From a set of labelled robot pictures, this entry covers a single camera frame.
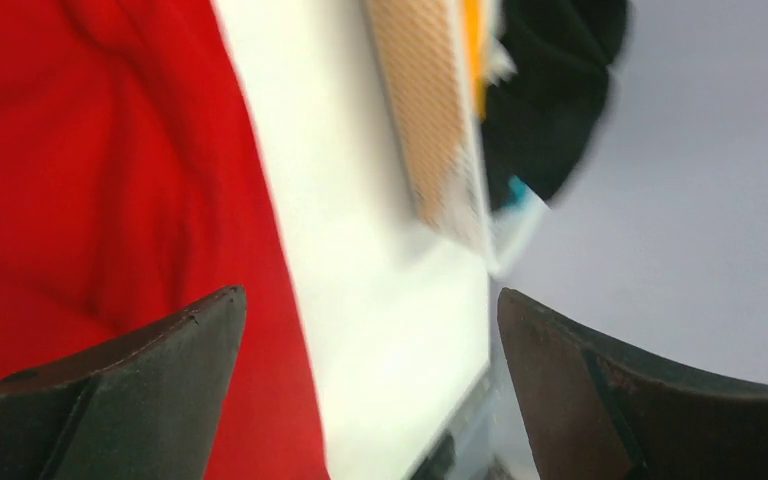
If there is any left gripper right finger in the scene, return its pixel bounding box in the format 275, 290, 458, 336
497, 288, 768, 479

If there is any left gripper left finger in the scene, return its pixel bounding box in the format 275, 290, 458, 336
0, 286, 247, 479

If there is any red t-shirt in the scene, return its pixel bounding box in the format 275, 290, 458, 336
0, 1, 328, 479

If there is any teal garment in basket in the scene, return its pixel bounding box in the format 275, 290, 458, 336
502, 176, 531, 209

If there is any black garment in basket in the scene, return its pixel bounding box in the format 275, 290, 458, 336
481, 0, 630, 211

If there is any white plastic laundry basket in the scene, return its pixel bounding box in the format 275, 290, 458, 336
365, 0, 547, 279

